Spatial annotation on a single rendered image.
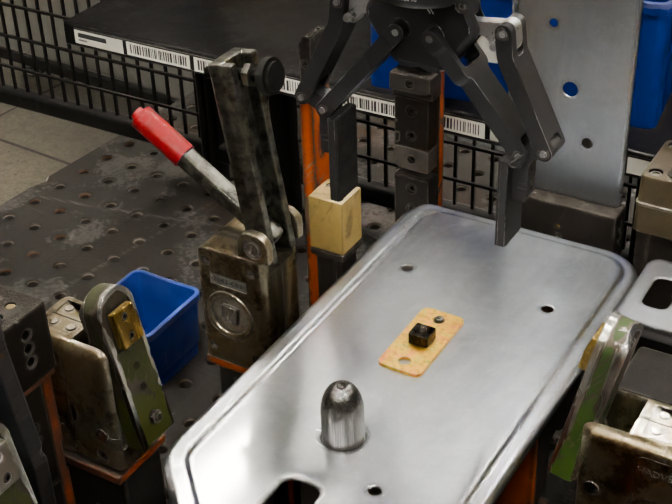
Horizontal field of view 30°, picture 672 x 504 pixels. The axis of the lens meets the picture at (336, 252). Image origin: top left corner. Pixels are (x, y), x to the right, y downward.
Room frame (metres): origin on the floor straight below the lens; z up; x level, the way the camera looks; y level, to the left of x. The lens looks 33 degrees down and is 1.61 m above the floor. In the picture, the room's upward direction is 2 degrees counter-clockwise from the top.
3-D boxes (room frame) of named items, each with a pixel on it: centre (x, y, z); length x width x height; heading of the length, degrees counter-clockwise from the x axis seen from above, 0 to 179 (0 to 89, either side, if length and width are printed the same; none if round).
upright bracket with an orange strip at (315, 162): (0.96, 0.01, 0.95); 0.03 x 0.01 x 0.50; 149
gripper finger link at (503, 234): (0.76, -0.12, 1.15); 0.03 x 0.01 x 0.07; 149
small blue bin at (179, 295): (1.16, 0.22, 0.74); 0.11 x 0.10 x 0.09; 149
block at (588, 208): (1.01, -0.21, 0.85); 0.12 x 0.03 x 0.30; 59
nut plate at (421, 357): (0.80, -0.07, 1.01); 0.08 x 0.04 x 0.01; 149
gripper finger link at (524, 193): (0.75, -0.14, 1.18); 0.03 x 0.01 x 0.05; 59
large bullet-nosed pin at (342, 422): (0.69, 0.00, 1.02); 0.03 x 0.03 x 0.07
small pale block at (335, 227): (0.93, 0.00, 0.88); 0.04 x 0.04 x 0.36; 59
